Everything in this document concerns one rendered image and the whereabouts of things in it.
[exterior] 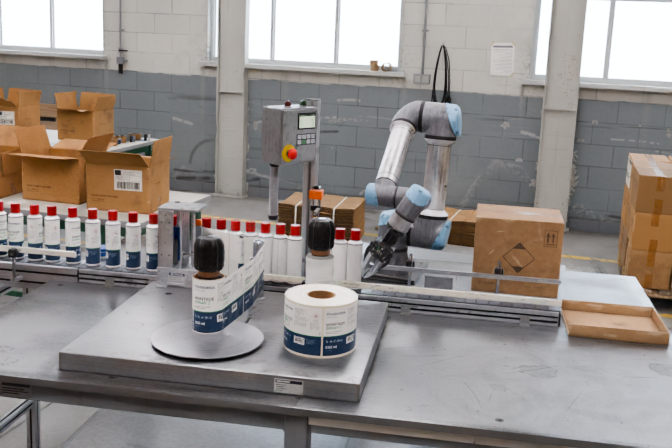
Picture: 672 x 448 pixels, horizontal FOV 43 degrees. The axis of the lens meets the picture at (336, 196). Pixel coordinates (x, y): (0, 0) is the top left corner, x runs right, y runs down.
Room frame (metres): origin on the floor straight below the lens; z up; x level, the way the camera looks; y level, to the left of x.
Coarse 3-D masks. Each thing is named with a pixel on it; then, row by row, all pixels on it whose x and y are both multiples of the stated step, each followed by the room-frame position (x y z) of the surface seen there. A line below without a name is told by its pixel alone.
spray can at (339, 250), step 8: (336, 232) 2.79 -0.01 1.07; (344, 232) 2.80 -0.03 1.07; (336, 240) 2.79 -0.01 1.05; (344, 240) 2.79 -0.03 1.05; (336, 248) 2.78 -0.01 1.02; (344, 248) 2.78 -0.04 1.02; (336, 256) 2.78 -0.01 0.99; (344, 256) 2.79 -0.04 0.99; (336, 264) 2.78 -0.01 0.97; (344, 264) 2.79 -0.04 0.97; (336, 272) 2.78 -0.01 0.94; (344, 272) 2.79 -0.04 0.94; (344, 280) 2.79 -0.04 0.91
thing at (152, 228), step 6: (150, 216) 2.89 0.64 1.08; (156, 216) 2.90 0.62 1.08; (150, 222) 2.89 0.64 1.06; (156, 222) 2.90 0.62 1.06; (150, 228) 2.88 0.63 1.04; (156, 228) 2.89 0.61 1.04; (150, 234) 2.88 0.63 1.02; (156, 234) 2.89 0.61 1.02; (150, 240) 2.88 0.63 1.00; (156, 240) 2.89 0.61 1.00; (150, 246) 2.88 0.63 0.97; (156, 246) 2.89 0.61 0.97; (150, 252) 2.88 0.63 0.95; (156, 252) 2.89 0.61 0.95; (150, 258) 2.88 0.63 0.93; (156, 258) 2.89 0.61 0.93; (150, 264) 2.88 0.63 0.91; (156, 264) 2.89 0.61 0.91; (150, 270) 2.88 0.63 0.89; (156, 270) 2.89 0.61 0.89
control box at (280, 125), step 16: (272, 112) 2.86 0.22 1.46; (288, 112) 2.85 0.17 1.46; (304, 112) 2.90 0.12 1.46; (272, 128) 2.86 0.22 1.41; (288, 128) 2.85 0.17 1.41; (272, 144) 2.86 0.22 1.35; (288, 144) 2.85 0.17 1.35; (272, 160) 2.85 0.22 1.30; (288, 160) 2.85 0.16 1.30; (304, 160) 2.90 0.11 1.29
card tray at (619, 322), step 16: (576, 304) 2.80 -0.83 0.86; (592, 304) 2.80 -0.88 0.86; (608, 304) 2.79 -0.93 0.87; (576, 320) 2.70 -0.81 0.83; (592, 320) 2.71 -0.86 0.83; (608, 320) 2.72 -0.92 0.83; (624, 320) 2.72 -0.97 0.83; (640, 320) 2.73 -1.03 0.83; (656, 320) 2.69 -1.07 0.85; (576, 336) 2.56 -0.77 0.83; (592, 336) 2.55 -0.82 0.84; (608, 336) 2.54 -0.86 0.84; (624, 336) 2.53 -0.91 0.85; (640, 336) 2.53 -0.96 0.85; (656, 336) 2.52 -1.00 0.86
